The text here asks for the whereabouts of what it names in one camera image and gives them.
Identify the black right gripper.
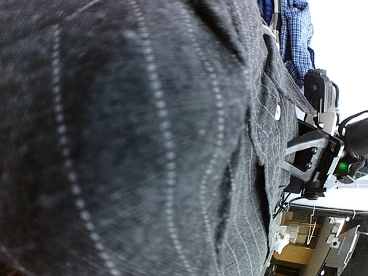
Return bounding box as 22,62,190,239
282,119,367,200

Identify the black pinstriped long sleeve shirt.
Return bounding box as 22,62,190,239
1,1,313,275

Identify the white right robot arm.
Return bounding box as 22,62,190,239
282,112,367,200

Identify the blue checked folded shirt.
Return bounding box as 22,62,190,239
280,1,315,89

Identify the black white striped garment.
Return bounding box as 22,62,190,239
257,0,282,43

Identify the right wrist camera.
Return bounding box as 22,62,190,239
304,69,340,136

